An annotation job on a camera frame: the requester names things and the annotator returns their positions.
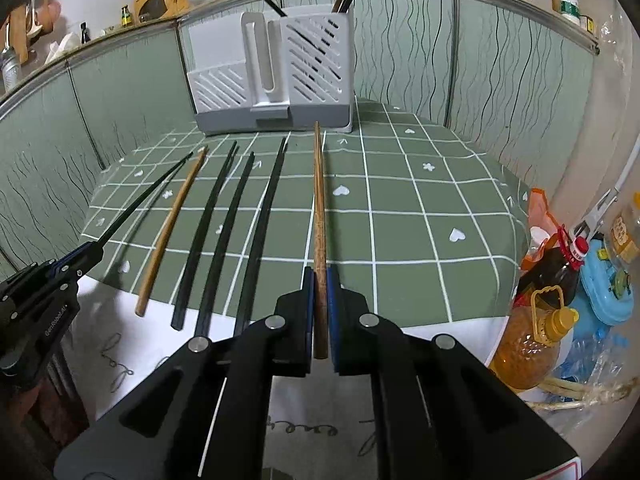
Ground amber cooking oil bottle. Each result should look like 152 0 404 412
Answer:
492 284 581 392

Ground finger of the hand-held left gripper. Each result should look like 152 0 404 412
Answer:
47 241 106 273
51 258 106 297

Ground white pipe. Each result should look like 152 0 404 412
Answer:
570 145 640 241

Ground green checked tablecloth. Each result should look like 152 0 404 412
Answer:
79 97 532 480

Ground blue plastic container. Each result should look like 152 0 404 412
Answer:
570 240 636 326

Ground dark red-capped bottle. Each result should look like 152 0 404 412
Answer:
515 234 592 311

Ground metal utensil canister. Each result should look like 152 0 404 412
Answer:
0 57 23 92

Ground white utensil holder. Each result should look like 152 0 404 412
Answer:
186 10 357 136

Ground pale dried roots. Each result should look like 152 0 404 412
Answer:
527 377 640 413

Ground clear plastic water bottle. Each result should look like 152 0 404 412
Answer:
550 327 633 383

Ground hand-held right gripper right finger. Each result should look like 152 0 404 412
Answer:
326 266 583 480

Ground orange plastic bag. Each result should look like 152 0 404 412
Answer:
520 187 571 271

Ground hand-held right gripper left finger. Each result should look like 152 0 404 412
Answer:
52 266 317 480

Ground white folded carton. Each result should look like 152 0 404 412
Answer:
47 32 81 61

